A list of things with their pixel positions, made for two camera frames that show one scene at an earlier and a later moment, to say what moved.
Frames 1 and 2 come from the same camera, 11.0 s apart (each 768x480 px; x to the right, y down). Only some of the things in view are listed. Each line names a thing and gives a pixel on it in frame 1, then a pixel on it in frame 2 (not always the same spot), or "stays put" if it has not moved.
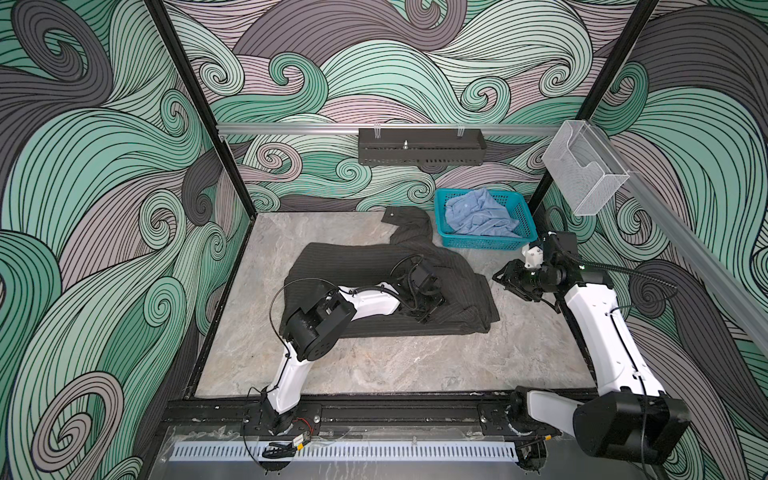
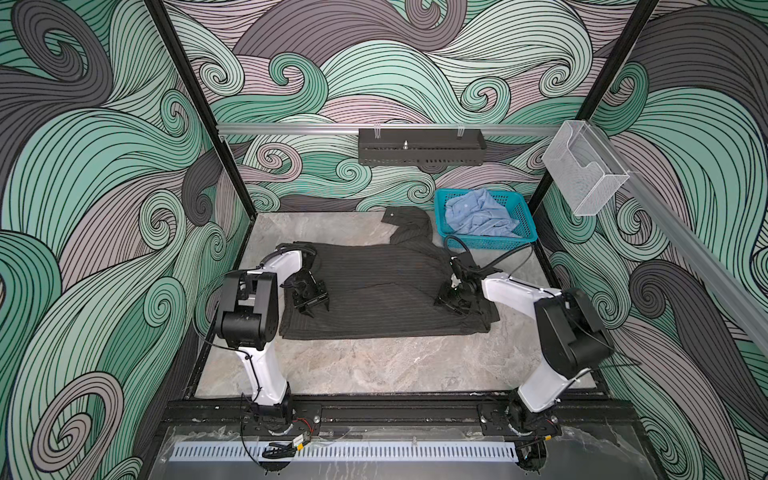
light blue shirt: [477, 213] stays put
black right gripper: [512, 278] -> [443, 301]
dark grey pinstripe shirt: [468, 306] stays put
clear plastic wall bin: [583, 168] stays put
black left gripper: [437, 299] -> [320, 297]
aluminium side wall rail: [750, 311] stays put
